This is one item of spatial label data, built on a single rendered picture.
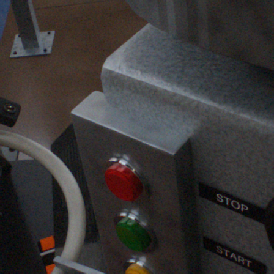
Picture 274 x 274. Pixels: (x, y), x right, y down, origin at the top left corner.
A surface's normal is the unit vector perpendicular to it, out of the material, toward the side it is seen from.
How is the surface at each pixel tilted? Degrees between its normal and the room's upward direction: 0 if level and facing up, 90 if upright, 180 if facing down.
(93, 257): 45
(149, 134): 0
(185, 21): 90
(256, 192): 90
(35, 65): 0
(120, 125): 0
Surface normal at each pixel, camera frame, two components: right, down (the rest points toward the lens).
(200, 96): -0.33, -0.46
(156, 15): -0.79, 0.47
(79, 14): -0.11, -0.74
